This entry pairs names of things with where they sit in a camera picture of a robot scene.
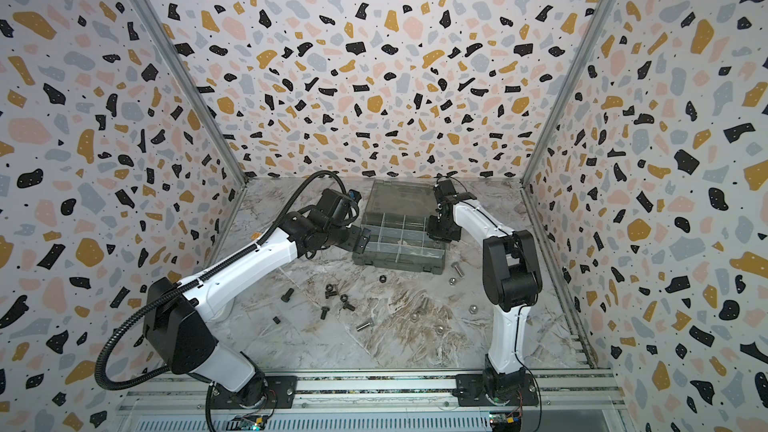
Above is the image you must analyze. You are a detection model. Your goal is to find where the black hex nut large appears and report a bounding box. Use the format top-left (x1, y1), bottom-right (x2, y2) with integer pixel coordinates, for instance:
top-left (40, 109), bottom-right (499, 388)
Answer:
top-left (325, 284), bottom-right (338, 299)

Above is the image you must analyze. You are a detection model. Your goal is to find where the grey plastic compartment organizer box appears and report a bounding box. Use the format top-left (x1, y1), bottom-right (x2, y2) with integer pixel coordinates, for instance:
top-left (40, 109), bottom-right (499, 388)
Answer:
top-left (353, 180), bottom-right (447, 275)

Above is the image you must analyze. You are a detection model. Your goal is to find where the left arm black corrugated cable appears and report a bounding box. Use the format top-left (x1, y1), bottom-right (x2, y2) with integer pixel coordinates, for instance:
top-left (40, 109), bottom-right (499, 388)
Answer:
top-left (94, 170), bottom-right (350, 391)

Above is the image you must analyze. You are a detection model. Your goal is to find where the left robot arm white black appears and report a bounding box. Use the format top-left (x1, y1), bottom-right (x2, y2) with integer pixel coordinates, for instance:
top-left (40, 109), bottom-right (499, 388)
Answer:
top-left (143, 189), bottom-right (370, 408)

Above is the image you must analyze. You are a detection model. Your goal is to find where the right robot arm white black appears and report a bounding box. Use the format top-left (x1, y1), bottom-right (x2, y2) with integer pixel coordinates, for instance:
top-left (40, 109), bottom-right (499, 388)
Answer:
top-left (427, 177), bottom-right (543, 404)

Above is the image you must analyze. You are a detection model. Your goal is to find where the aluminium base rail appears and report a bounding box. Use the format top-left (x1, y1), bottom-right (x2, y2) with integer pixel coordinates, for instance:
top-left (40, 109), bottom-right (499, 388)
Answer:
top-left (119, 368), bottom-right (625, 415)

